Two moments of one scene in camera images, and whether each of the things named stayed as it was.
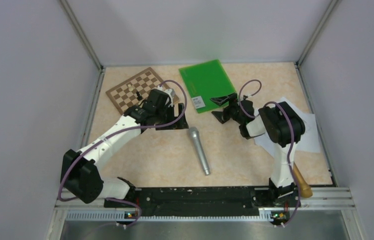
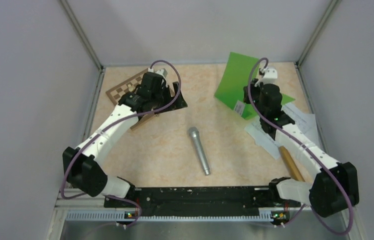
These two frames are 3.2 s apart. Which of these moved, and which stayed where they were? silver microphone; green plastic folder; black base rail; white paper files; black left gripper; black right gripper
Moved: black right gripper; green plastic folder; black left gripper
Stayed: silver microphone; black base rail; white paper files
